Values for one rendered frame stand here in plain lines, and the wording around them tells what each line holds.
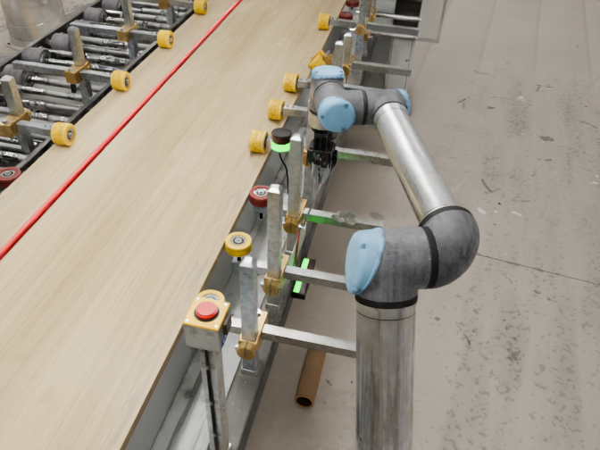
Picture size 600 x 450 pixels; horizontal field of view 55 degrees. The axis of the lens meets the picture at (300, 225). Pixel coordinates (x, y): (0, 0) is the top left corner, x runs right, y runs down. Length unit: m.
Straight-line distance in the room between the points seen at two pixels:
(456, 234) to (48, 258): 1.16
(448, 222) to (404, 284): 0.15
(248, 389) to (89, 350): 0.43
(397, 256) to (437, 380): 1.62
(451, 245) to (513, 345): 1.81
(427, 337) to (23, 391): 1.79
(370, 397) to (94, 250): 0.97
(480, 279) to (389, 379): 2.02
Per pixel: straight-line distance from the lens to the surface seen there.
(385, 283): 1.01
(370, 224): 1.88
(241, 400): 1.60
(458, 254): 1.05
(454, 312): 2.87
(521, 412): 2.61
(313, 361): 2.46
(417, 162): 1.26
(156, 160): 2.10
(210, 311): 1.09
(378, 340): 1.06
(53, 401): 1.44
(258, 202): 1.88
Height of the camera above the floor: 2.04
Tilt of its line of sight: 40 degrees down
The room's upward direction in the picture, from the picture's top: 3 degrees clockwise
